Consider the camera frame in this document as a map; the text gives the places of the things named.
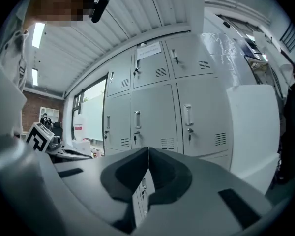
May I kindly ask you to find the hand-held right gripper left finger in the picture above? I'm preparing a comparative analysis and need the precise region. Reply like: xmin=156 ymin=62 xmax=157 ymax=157
xmin=53 ymin=146 xmax=149 ymax=234

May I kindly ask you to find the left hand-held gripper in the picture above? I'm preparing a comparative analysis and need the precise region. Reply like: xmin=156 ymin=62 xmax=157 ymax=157
xmin=26 ymin=122 xmax=93 ymax=161

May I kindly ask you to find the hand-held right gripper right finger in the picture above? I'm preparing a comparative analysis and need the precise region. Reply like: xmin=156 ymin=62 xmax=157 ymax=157
xmin=137 ymin=146 xmax=273 ymax=236

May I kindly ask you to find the grey metal locker cabinet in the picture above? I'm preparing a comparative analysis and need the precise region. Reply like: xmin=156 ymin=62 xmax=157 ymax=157
xmin=103 ymin=33 xmax=234 ymax=221

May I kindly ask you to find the white panel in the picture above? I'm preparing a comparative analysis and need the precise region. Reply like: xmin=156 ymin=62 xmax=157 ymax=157
xmin=80 ymin=93 xmax=106 ymax=142

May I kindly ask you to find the white cube shelf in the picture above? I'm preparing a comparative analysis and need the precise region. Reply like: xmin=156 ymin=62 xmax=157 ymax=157
xmin=39 ymin=106 xmax=60 ymax=125

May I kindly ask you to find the long ceiling light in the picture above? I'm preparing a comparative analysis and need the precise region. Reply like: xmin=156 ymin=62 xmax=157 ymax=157
xmin=31 ymin=68 xmax=39 ymax=87
xmin=31 ymin=22 xmax=46 ymax=49

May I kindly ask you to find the person's grey sweatshirt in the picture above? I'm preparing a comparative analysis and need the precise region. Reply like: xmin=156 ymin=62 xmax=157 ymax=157
xmin=0 ymin=16 xmax=30 ymax=137

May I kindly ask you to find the black backpack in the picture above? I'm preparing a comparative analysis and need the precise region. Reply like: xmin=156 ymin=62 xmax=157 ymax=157
xmin=281 ymin=81 xmax=295 ymax=157

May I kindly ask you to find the silver foil sheet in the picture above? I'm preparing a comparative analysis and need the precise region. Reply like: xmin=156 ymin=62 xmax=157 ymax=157
xmin=200 ymin=32 xmax=258 ymax=87

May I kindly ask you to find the person's head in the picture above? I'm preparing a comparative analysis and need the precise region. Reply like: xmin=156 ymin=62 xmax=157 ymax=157
xmin=22 ymin=0 xmax=98 ymax=28

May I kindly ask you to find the black metal railing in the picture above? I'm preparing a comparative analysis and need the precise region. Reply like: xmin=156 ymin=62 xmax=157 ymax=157
xmin=279 ymin=21 xmax=295 ymax=53

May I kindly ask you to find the black window frame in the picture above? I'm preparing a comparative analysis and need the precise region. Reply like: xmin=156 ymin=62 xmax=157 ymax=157
xmin=70 ymin=74 xmax=109 ymax=142

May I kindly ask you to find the black head-worn camera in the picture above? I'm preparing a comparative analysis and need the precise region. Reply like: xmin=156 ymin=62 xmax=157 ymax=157
xmin=90 ymin=0 xmax=111 ymax=24

